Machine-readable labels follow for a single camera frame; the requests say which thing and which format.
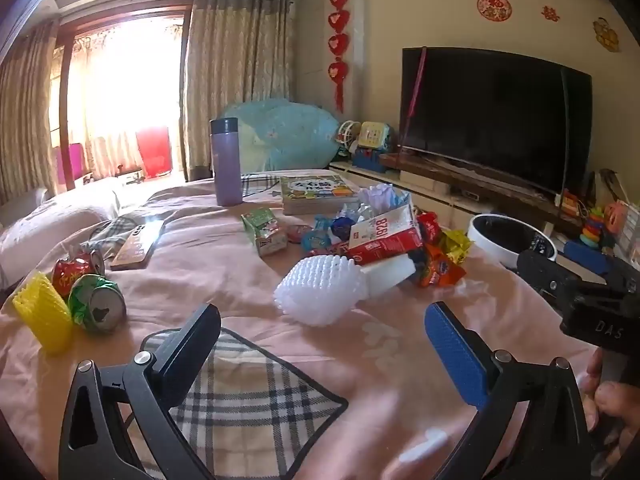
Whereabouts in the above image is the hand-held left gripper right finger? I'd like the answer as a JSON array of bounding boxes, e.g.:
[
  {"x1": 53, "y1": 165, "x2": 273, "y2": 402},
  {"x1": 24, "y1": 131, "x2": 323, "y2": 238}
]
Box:
[{"x1": 424, "y1": 302, "x2": 593, "y2": 480}]

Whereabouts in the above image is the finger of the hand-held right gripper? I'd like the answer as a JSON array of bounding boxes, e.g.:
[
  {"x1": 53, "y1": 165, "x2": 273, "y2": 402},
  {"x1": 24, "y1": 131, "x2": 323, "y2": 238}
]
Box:
[{"x1": 516, "y1": 249, "x2": 582, "y2": 307}]

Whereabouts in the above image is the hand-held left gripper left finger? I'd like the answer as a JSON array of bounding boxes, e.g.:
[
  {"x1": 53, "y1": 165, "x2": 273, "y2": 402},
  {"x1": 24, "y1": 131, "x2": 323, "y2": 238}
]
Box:
[{"x1": 59, "y1": 303, "x2": 222, "y2": 480}]

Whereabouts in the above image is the white rimmed trash bin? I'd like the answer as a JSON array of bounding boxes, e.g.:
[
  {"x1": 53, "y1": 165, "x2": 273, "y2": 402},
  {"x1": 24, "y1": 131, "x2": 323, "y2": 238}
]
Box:
[{"x1": 467, "y1": 213, "x2": 557, "y2": 268}]

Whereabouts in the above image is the red snack wrapper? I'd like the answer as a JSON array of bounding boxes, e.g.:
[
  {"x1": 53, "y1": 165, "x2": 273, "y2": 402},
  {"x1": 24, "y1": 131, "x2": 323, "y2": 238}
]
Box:
[{"x1": 417, "y1": 211, "x2": 443, "y2": 246}]

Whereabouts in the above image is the red and white carton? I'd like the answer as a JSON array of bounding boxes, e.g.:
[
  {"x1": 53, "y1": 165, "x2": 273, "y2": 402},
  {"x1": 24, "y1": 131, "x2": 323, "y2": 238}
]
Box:
[{"x1": 347, "y1": 204, "x2": 425, "y2": 267}]

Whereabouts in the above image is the person's right hand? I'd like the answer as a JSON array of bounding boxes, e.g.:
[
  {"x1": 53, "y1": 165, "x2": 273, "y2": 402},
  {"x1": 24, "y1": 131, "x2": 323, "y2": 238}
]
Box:
[{"x1": 581, "y1": 347, "x2": 640, "y2": 461}]

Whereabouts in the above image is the pink bedspread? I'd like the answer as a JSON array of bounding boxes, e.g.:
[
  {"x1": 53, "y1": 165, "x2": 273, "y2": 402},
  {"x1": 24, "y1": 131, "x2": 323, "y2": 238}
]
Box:
[{"x1": 0, "y1": 167, "x2": 601, "y2": 480}]

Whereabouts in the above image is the red xylophone toy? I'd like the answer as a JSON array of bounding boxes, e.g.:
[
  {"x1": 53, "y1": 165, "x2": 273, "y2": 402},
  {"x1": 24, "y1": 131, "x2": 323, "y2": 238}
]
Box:
[{"x1": 560, "y1": 190, "x2": 593, "y2": 218}]

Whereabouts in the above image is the plaid fabric mat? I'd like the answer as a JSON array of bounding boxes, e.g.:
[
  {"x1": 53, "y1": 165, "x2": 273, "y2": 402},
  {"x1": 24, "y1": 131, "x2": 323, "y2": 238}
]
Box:
[{"x1": 127, "y1": 327, "x2": 349, "y2": 478}]

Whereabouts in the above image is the orange snack wrapper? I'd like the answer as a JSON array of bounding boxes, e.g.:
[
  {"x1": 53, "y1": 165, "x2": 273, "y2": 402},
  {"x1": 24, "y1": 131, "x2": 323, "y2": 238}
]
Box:
[{"x1": 417, "y1": 247, "x2": 467, "y2": 288}]

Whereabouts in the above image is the yellow green snack wrapper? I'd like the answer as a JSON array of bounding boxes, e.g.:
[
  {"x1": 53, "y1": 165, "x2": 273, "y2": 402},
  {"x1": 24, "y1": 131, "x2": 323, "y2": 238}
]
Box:
[{"x1": 440, "y1": 229, "x2": 473, "y2": 263}]

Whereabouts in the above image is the white foam block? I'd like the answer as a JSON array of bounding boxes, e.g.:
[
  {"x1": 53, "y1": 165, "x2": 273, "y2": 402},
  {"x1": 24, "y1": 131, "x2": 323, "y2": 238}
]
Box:
[{"x1": 360, "y1": 254, "x2": 417, "y2": 298}]

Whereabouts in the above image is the crushed green can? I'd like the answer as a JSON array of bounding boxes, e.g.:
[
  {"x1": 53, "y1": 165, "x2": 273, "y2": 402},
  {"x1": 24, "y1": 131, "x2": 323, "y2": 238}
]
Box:
[{"x1": 68, "y1": 274, "x2": 127, "y2": 333}]

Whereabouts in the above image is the green juice carton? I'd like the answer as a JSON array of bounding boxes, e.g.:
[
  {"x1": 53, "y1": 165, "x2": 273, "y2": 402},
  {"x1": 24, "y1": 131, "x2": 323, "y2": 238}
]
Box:
[{"x1": 241, "y1": 208, "x2": 289, "y2": 257}]

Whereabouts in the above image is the white foam fruit net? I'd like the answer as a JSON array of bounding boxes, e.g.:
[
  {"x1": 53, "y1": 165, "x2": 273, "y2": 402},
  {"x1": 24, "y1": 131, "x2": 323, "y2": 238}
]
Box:
[{"x1": 274, "y1": 255, "x2": 373, "y2": 326}]

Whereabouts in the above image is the plaid cloth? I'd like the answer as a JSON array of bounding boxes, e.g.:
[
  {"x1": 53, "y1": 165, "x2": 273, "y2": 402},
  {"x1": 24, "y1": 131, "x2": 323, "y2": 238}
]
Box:
[{"x1": 90, "y1": 215, "x2": 151, "y2": 256}]

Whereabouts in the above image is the white tv cabinet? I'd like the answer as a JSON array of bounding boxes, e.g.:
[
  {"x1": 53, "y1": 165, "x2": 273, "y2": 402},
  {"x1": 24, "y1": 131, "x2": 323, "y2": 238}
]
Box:
[{"x1": 329, "y1": 152, "x2": 640, "y2": 286}]

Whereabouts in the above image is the crushed red can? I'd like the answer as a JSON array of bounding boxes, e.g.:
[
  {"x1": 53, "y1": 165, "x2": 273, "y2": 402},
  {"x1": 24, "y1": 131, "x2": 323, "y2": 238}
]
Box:
[{"x1": 52, "y1": 250, "x2": 106, "y2": 297}]

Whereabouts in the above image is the yellow foam fruit net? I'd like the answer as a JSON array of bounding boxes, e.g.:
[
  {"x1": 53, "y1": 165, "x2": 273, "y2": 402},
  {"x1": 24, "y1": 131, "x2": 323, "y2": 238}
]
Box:
[{"x1": 12, "y1": 272, "x2": 74, "y2": 352}]

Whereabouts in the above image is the blue snack wrapper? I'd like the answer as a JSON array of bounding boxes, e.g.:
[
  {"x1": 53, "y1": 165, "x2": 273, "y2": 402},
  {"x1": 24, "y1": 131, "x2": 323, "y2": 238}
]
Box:
[{"x1": 301, "y1": 215, "x2": 335, "y2": 257}]

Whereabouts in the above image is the black television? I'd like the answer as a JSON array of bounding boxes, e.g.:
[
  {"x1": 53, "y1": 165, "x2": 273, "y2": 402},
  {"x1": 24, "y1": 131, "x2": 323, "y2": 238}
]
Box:
[{"x1": 398, "y1": 47, "x2": 593, "y2": 196}]

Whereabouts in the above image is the crushed clear plastic bottle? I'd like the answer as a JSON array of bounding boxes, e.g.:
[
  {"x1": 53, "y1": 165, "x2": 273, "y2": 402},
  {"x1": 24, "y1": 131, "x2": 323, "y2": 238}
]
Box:
[{"x1": 340, "y1": 200, "x2": 376, "y2": 226}]

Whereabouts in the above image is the purple thermos bottle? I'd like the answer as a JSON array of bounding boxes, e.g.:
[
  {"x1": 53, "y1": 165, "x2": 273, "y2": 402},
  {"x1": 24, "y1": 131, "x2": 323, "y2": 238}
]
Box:
[{"x1": 209, "y1": 117, "x2": 244, "y2": 207}]

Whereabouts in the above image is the pink pillow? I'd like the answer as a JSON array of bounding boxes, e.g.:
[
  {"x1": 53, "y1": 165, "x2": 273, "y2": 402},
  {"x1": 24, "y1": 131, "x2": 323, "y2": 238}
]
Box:
[{"x1": 0, "y1": 205, "x2": 113, "y2": 281}]

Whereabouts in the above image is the red chair cover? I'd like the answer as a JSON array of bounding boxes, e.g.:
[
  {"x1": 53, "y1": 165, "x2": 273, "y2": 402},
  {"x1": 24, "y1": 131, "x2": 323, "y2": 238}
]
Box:
[{"x1": 136, "y1": 127, "x2": 173, "y2": 178}]

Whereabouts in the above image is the yellow and blue toy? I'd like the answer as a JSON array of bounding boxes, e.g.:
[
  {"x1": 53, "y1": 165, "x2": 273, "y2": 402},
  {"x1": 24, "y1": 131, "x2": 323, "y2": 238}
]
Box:
[{"x1": 350, "y1": 120, "x2": 396, "y2": 173}]

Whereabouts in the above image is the pink stick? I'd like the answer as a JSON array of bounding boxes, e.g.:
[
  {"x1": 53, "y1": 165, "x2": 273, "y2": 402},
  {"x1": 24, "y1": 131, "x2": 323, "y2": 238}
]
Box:
[{"x1": 407, "y1": 46, "x2": 427, "y2": 121}]

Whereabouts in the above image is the light blue quilted cover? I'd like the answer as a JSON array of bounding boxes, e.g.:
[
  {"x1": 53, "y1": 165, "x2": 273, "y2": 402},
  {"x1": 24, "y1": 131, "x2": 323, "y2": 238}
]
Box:
[{"x1": 222, "y1": 100, "x2": 343, "y2": 171}]

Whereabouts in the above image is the white cage ball toy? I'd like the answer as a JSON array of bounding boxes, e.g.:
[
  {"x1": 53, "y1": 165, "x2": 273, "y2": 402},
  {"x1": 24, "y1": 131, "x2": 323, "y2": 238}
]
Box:
[{"x1": 337, "y1": 120, "x2": 362, "y2": 150}]

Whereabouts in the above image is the beige patterned curtain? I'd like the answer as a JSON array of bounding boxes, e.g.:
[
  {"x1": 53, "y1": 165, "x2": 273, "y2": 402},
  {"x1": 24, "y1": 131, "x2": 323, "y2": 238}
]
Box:
[
  {"x1": 0, "y1": 22, "x2": 61, "y2": 206},
  {"x1": 182, "y1": 0, "x2": 293, "y2": 181}
]

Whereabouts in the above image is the red heart hanging decoration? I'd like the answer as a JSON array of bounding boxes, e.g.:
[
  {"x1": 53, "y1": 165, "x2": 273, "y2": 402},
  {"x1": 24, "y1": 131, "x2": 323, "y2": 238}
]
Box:
[{"x1": 327, "y1": 0, "x2": 351, "y2": 113}]

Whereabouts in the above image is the colourful stacking ring toy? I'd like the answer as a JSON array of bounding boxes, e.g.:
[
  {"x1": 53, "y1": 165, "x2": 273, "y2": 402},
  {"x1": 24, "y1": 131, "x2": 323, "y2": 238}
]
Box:
[{"x1": 580, "y1": 207, "x2": 618, "y2": 253}]

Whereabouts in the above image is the gold wall sticker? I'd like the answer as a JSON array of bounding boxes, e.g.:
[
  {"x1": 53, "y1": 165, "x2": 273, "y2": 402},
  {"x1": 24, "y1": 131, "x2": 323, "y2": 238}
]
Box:
[{"x1": 593, "y1": 17, "x2": 621, "y2": 53}]

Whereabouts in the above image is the round red wall sticker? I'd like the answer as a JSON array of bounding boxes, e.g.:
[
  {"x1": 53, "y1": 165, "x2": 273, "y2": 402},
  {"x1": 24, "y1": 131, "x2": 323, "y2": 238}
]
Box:
[{"x1": 476, "y1": 0, "x2": 513, "y2": 22}]

